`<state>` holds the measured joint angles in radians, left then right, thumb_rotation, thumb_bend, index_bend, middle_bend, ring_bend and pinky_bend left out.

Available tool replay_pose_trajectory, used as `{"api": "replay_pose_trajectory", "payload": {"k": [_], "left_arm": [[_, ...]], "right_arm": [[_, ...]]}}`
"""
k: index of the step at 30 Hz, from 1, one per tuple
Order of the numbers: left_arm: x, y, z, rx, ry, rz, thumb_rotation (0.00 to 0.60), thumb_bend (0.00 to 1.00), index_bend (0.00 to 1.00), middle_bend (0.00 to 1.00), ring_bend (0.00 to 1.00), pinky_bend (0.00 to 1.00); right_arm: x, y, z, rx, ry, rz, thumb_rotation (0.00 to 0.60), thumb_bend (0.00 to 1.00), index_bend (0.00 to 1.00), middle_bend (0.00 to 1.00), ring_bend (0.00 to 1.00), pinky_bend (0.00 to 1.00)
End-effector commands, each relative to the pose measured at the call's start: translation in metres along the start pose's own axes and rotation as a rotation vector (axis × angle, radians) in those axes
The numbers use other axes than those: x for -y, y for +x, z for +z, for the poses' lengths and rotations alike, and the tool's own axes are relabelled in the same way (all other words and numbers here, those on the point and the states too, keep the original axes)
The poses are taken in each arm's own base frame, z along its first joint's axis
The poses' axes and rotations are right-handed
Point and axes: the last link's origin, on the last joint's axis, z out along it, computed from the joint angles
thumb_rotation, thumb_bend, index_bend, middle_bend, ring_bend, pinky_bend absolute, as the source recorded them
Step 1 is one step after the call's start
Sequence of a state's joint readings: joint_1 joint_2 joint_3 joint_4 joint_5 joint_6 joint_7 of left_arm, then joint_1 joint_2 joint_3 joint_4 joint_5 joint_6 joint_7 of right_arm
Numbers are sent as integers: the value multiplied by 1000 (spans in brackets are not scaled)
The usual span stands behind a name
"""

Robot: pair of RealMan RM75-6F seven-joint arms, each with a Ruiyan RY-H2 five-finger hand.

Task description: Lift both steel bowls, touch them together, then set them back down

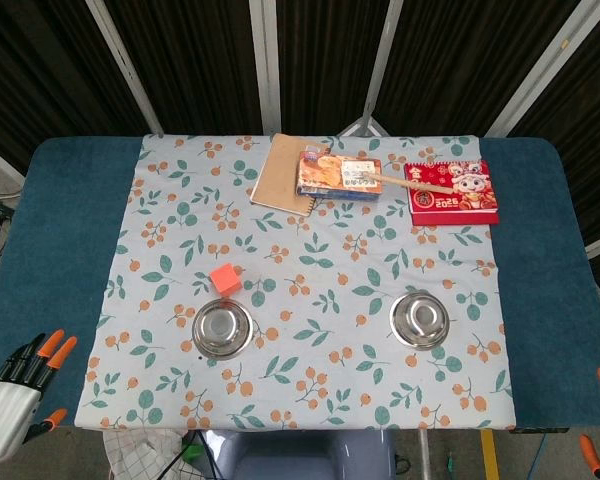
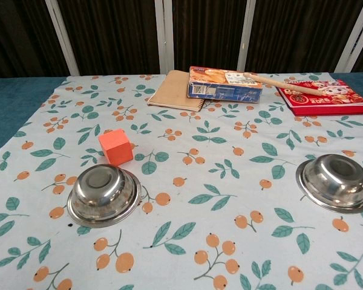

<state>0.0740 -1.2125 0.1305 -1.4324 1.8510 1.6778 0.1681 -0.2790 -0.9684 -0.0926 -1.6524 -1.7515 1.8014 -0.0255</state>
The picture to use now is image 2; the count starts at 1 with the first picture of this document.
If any steel bowl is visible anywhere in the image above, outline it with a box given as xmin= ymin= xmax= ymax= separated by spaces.
xmin=295 ymin=153 xmax=363 ymax=214
xmin=67 ymin=164 xmax=142 ymax=229

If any white screen frame post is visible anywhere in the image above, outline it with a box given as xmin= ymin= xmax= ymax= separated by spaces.
xmin=237 ymin=0 xmax=258 ymax=73
xmin=44 ymin=0 xmax=80 ymax=76
xmin=334 ymin=0 xmax=363 ymax=73
xmin=154 ymin=0 xmax=175 ymax=74

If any orange cube block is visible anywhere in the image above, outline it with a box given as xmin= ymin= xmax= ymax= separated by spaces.
xmin=98 ymin=128 xmax=136 ymax=167

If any wooden stick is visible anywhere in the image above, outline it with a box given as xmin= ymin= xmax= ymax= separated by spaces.
xmin=243 ymin=71 xmax=325 ymax=97

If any blue orange food box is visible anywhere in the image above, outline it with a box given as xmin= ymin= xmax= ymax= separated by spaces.
xmin=186 ymin=66 xmax=264 ymax=104

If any red book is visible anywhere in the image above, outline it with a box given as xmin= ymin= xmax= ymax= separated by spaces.
xmin=276 ymin=79 xmax=363 ymax=117

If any brown spiral notebook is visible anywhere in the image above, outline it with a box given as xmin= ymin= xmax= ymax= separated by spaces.
xmin=147 ymin=69 xmax=205 ymax=112

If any floral fruit print tablecloth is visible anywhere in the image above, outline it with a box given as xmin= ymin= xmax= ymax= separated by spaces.
xmin=0 ymin=72 xmax=363 ymax=290

